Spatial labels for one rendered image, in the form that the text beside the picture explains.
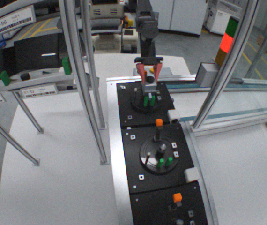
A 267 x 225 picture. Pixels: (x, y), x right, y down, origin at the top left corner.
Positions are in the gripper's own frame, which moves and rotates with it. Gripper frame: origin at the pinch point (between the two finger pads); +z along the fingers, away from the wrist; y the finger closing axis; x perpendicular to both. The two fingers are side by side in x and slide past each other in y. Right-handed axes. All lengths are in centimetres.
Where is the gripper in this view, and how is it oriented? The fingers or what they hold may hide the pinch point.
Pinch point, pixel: (149, 81)
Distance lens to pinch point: 60.9
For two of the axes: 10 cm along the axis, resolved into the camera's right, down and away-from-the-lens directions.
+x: -1.3, -1.7, 9.8
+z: 0.5, 9.8, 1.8
